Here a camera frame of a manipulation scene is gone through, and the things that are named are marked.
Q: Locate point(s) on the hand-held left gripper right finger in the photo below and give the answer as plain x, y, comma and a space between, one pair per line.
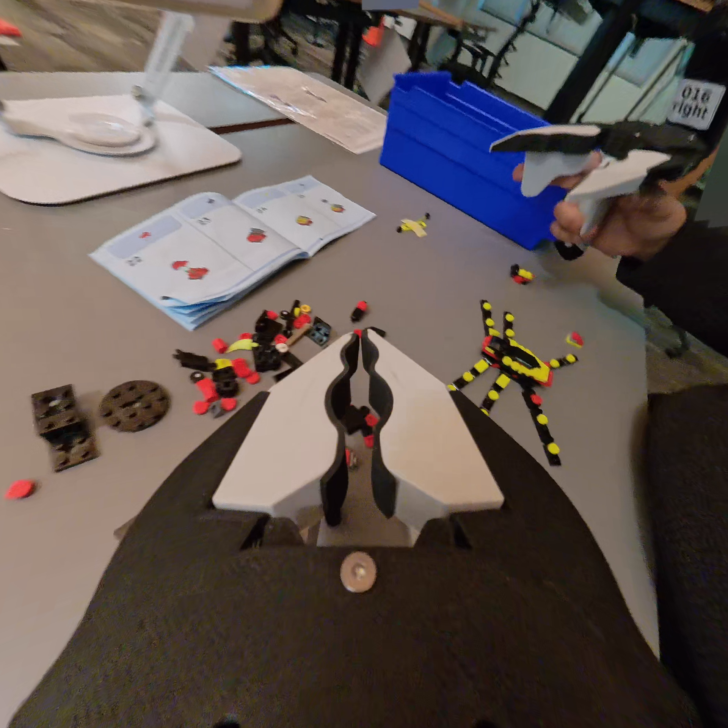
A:
438, 449

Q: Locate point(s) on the person's right forearm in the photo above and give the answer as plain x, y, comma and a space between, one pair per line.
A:
682, 284

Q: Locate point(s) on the black round lego plate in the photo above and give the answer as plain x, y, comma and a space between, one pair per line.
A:
135, 405

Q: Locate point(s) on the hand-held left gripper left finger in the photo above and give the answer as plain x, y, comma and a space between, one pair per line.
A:
278, 449

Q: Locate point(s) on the person's dark knitted sweater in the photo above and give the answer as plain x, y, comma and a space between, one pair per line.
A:
694, 540

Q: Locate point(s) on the clear plastic bag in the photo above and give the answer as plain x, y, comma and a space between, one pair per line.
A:
318, 108

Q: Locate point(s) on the black yellow lego spider model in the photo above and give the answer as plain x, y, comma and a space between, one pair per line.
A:
517, 358

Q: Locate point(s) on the lego instruction booklet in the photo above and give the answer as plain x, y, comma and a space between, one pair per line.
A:
227, 244

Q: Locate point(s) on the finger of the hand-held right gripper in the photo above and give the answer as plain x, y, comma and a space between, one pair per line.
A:
546, 168
614, 176

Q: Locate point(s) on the white metal stand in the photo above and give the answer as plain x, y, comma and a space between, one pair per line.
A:
114, 159

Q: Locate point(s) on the flat red lego piece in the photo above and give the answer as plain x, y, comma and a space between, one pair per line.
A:
20, 489

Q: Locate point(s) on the pale masking tape strip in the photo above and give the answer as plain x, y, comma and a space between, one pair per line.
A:
420, 229

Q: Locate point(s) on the orange object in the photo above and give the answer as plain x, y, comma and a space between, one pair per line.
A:
8, 28
374, 33

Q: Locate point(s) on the small black red lego assembly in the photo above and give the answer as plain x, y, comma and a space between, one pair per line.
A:
520, 275

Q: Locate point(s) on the person's right hand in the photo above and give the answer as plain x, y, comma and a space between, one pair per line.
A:
642, 227

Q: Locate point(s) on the small red yellow lego piece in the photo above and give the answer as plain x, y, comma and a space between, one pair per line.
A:
575, 340

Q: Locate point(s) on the blue plastic bin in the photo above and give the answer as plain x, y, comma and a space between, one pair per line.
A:
449, 148

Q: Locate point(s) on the black red lego piece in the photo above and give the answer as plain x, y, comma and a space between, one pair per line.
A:
359, 311

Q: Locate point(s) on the pile of lego pieces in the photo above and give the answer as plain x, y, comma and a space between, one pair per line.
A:
264, 352

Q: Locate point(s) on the black lego brick stack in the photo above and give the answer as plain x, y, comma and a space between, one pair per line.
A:
65, 426

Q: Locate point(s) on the black office chair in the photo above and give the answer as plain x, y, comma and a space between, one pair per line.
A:
483, 54

